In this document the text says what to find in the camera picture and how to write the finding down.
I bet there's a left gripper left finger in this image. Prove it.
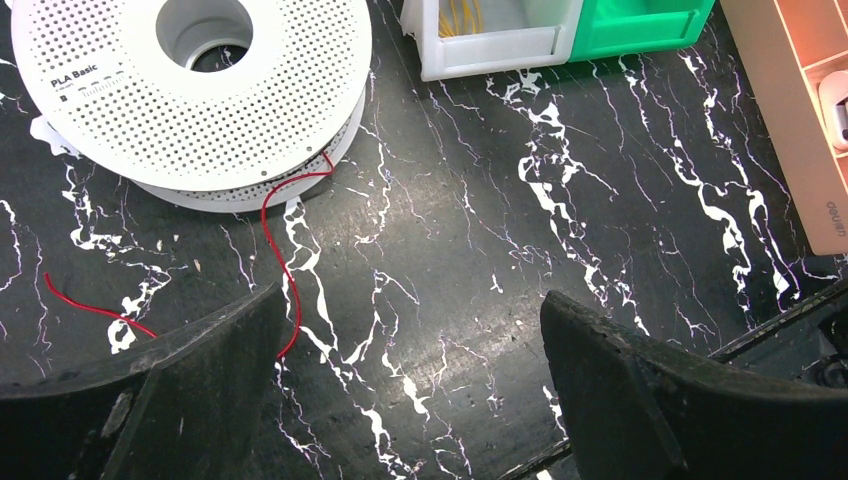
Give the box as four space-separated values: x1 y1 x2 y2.
1 284 287 479

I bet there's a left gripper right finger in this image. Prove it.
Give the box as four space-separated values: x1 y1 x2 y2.
540 291 847 479

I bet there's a white filament spool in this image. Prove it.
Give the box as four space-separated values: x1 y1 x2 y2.
10 1 372 211

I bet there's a white item in organizer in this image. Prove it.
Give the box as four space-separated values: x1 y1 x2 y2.
818 70 847 151

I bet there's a green plastic bin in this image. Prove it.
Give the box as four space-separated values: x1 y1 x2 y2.
569 0 715 62

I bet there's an orange desk organizer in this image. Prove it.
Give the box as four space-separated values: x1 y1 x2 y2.
721 1 847 255

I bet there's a white plastic bin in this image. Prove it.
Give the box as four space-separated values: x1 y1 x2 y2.
400 0 583 82

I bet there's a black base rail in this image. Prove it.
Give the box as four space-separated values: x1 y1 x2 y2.
504 280 847 479

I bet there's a red wire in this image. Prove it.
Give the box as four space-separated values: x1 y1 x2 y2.
42 150 336 360

